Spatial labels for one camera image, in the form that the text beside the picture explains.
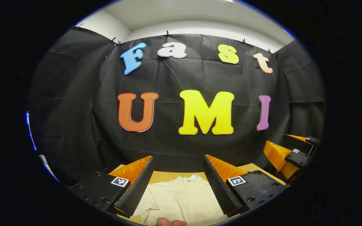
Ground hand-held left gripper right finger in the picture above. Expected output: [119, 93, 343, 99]
[202, 154, 290, 218]

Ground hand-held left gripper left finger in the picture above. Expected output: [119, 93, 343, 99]
[69, 155, 155, 218]

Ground cream sweatshirt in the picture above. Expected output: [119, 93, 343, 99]
[132, 174, 232, 226]

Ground black backdrop cloth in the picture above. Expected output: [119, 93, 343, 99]
[29, 27, 326, 186]

